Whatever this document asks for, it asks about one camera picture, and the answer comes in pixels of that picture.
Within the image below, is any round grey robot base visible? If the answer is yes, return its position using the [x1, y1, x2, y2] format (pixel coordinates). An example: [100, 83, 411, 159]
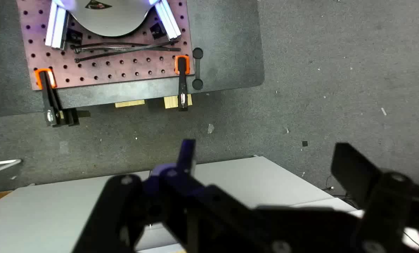
[68, 0, 155, 40]

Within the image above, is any light wooden block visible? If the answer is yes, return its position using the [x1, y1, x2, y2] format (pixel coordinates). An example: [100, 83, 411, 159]
[114, 99, 146, 110]
[162, 94, 194, 111]

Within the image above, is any orange black bar clamp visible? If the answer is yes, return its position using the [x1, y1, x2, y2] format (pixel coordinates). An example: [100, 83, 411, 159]
[173, 54, 194, 113]
[34, 66, 92, 129]

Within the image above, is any white lateral file cabinet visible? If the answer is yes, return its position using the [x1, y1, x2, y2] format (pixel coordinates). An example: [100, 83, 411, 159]
[0, 155, 362, 253]

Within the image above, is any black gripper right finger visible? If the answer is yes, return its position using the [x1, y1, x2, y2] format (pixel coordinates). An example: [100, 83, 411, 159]
[329, 142, 419, 253]

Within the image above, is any silver aluminium extrusion bar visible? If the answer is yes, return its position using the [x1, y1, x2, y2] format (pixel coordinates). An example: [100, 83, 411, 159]
[152, 0, 183, 42]
[44, 0, 72, 51]

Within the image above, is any white metal tube rack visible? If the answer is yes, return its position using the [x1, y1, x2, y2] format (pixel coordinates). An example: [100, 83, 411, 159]
[0, 158, 24, 180]

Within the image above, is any black cable bundle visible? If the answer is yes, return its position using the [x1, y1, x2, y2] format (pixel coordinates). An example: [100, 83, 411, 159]
[68, 40, 183, 65]

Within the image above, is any pink perforated mounting board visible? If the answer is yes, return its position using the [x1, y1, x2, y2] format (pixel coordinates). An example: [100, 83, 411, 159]
[16, 0, 194, 92]

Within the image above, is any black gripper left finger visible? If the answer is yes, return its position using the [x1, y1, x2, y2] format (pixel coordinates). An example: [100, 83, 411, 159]
[72, 138, 286, 253]

